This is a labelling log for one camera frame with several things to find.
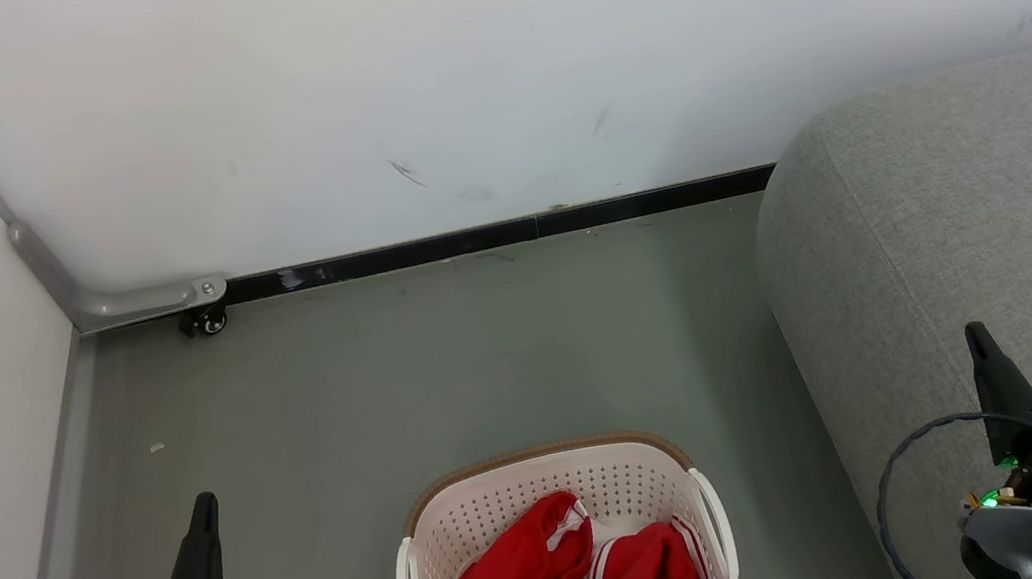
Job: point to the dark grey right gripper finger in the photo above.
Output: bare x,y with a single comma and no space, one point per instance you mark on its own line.
1009,407

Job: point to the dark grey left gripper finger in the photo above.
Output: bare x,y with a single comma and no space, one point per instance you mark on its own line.
196,577

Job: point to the grey fabric sofa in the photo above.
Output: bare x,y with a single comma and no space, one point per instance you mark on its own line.
970,216

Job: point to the small black caster wheel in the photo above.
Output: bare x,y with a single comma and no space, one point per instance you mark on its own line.
208,322

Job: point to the white laundry basket brown rim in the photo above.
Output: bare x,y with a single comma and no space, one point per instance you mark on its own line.
506,503

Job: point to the black baseboard strip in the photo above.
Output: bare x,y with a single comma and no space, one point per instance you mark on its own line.
469,239

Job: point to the grey panel bottom rail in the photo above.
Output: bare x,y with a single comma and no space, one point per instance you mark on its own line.
60,495

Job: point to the grey metal frame rail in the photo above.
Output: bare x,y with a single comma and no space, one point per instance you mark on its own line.
124,304

